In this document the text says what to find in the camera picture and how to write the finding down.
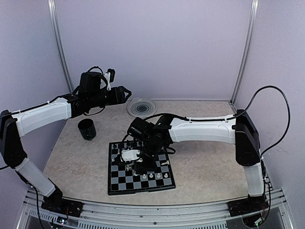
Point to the left aluminium frame post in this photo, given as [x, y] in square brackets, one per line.
[59, 45]

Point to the black plastic cup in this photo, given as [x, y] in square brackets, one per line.
[87, 129]

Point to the black white chess board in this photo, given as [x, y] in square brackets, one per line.
[124, 178]

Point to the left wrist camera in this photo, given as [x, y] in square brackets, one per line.
[107, 79]

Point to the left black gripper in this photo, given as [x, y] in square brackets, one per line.
[121, 99]

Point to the aluminium frame post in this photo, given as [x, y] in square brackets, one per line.
[59, 45]
[246, 51]

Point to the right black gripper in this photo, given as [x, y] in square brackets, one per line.
[140, 167]

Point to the front aluminium rail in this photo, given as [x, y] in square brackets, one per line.
[98, 215]

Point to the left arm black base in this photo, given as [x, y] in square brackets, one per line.
[56, 203]

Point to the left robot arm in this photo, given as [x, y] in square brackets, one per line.
[15, 126]

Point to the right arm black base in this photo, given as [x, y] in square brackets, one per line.
[247, 205]

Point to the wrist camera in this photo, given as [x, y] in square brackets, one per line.
[132, 155]
[107, 79]

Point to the right aluminium frame post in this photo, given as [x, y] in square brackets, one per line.
[246, 51]

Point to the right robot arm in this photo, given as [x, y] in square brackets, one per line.
[237, 129]

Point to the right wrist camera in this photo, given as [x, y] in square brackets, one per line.
[132, 155]

